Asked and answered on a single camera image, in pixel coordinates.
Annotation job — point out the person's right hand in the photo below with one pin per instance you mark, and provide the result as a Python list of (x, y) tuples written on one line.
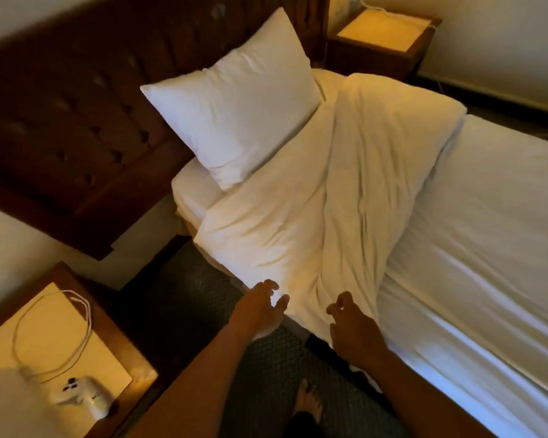
[(356, 337)]

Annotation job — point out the person's left hand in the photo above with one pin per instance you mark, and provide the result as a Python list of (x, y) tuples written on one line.
[(255, 312)]

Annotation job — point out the person's left thumb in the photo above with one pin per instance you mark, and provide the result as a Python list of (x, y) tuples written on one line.
[(282, 306)]

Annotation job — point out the person's right thumb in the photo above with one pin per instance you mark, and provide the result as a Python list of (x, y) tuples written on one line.
[(333, 310)]

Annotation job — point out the person's right forearm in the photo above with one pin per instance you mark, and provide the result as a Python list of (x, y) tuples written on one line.
[(420, 401)]

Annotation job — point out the person's left forearm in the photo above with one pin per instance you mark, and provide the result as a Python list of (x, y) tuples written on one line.
[(196, 387)]

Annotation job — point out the person's bare foot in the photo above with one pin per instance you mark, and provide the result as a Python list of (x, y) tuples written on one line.
[(308, 401)]

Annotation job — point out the white duvet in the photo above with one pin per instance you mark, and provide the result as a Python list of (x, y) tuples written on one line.
[(329, 186)]

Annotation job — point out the bed with white sheet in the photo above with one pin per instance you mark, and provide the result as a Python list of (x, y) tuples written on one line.
[(484, 250)]

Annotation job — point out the white pillow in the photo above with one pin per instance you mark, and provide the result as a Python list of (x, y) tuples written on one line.
[(237, 104)]

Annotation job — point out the white game controller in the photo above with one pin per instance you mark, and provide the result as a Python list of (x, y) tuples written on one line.
[(84, 394)]

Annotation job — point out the wooden nightstand with pale top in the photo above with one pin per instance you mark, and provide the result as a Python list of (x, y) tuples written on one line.
[(36, 342), (383, 40)]

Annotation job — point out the brown tufted headboard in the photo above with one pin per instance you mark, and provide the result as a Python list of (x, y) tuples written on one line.
[(73, 113)]

